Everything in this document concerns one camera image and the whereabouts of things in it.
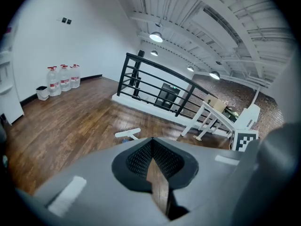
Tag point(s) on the three water jugs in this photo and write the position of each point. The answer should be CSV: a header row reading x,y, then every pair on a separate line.
x,y
54,83

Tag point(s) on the white table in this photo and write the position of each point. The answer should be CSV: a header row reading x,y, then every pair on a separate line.
x,y
218,118

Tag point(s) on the black square pillar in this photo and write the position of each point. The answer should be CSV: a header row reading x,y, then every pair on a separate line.
x,y
140,54

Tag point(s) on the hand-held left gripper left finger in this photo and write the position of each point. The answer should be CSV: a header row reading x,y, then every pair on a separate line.
x,y
98,192

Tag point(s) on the small white bin black liner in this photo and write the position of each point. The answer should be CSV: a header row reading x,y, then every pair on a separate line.
x,y
42,93

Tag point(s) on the black metal railing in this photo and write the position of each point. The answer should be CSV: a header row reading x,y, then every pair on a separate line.
x,y
122,74

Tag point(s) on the open cardboard box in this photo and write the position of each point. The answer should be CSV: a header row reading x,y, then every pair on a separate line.
x,y
215,103

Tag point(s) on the dome ceiling lamp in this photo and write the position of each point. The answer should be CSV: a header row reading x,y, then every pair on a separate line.
x,y
214,75
154,53
190,69
156,37

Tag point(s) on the black cabinet green light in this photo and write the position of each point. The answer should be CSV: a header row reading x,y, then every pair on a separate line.
x,y
167,96

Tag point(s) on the white water dispenser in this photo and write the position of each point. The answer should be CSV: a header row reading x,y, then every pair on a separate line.
x,y
9,95

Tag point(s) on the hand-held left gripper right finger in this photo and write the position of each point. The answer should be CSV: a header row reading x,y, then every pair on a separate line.
x,y
207,173

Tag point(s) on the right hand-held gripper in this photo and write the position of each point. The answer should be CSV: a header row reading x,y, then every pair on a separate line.
x,y
244,139

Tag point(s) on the white tall appliance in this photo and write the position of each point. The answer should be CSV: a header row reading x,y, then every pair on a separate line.
x,y
249,116

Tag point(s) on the inverted clear dispenser jug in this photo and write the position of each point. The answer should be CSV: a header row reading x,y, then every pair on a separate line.
x,y
8,39

